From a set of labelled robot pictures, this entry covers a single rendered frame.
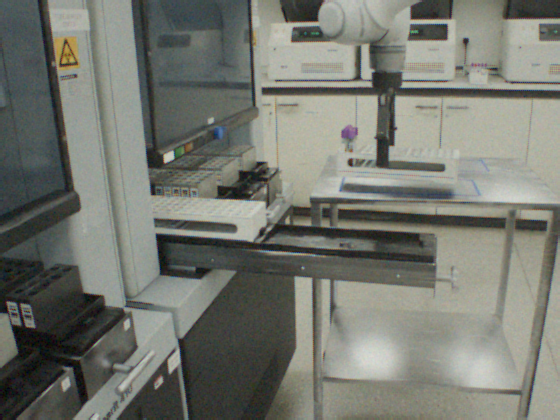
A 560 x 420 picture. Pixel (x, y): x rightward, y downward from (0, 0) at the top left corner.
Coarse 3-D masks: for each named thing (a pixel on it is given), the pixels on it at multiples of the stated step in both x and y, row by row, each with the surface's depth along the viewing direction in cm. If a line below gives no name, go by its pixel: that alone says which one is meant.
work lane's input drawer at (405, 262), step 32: (288, 224) 111; (160, 256) 108; (192, 256) 106; (224, 256) 104; (256, 256) 102; (288, 256) 100; (320, 256) 98; (352, 256) 98; (384, 256) 96; (416, 256) 94
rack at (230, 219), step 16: (160, 208) 109; (176, 208) 109; (192, 208) 108; (208, 208) 108; (224, 208) 109; (240, 208) 108; (256, 208) 107; (160, 224) 111; (176, 224) 111; (192, 224) 116; (208, 224) 115; (224, 224) 115; (240, 224) 103; (256, 224) 105
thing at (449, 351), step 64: (320, 192) 131; (384, 192) 129; (448, 192) 128; (512, 192) 126; (320, 320) 140; (384, 320) 175; (448, 320) 173; (320, 384) 146; (384, 384) 144; (448, 384) 141; (512, 384) 139
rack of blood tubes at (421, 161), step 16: (336, 160) 132; (368, 160) 138; (400, 160) 126; (416, 160) 125; (432, 160) 124; (448, 160) 122; (352, 176) 131; (368, 176) 130; (384, 176) 129; (400, 176) 127; (416, 176) 126; (448, 176) 124
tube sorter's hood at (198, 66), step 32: (160, 0) 98; (192, 0) 111; (224, 0) 127; (160, 32) 99; (192, 32) 112; (224, 32) 129; (160, 64) 99; (192, 64) 113; (224, 64) 130; (160, 96) 100; (192, 96) 114; (224, 96) 132; (160, 128) 101; (192, 128) 115; (160, 160) 100
